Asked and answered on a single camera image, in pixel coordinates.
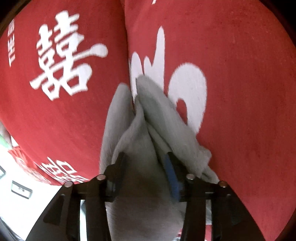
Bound grey knit small garment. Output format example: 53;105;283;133
100;75;219;240

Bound red blanket with white lettering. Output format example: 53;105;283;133
1;1;295;240

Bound white wall switch plate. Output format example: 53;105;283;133
11;181;33;199

